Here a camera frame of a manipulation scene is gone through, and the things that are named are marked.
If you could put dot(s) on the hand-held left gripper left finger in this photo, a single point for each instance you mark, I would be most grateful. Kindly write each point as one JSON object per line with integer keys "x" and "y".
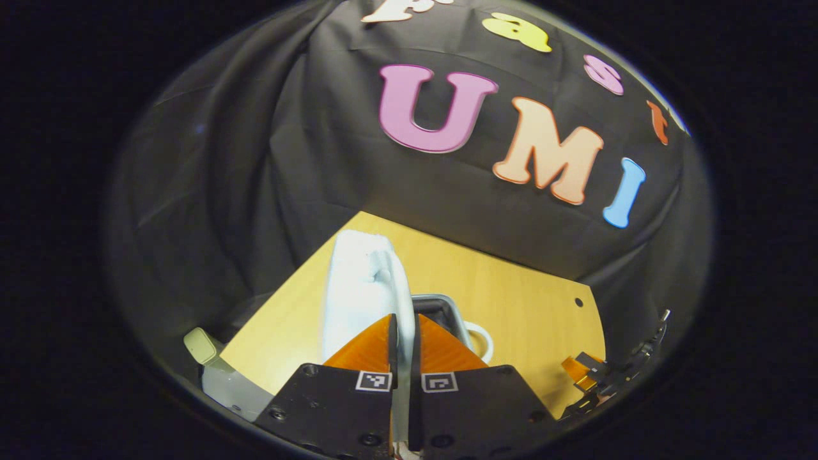
{"x": 393, "y": 348}

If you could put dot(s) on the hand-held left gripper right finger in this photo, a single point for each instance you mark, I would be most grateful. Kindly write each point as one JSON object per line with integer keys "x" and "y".
{"x": 414, "y": 358}

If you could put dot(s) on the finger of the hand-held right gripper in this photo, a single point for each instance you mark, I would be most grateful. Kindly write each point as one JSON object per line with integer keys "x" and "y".
{"x": 577, "y": 372}

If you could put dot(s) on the light blue cloud-shaped suitcase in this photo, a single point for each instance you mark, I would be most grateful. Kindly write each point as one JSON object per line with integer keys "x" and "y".
{"x": 358, "y": 287}

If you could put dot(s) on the pale grey chair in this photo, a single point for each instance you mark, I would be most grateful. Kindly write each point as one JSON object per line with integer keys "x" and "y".
{"x": 230, "y": 386}

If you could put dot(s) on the black backdrop cloth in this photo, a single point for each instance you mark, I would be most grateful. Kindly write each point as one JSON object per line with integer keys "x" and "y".
{"x": 287, "y": 160}

